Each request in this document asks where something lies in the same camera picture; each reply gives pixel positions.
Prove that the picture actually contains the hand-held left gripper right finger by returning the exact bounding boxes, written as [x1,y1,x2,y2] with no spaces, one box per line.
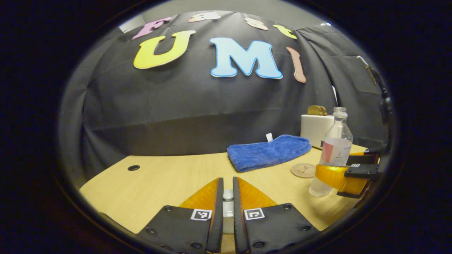
[232,176,320,254]

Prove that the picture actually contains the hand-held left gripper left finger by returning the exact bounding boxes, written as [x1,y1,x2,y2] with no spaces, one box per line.
[136,177,224,254]

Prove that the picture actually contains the white teacup lid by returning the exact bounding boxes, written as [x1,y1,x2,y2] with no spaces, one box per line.
[222,189,234,234]

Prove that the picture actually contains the clear plastic water bottle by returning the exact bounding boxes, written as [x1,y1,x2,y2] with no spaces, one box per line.
[309,107,353,198]

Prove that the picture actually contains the round cork coaster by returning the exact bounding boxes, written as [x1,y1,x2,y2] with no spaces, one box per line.
[291,163,316,179]

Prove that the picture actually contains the white toaster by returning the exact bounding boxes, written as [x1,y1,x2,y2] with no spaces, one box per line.
[301,114,335,150]

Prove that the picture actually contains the folded blue towel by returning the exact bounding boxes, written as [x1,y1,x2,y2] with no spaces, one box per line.
[227,134,313,173]

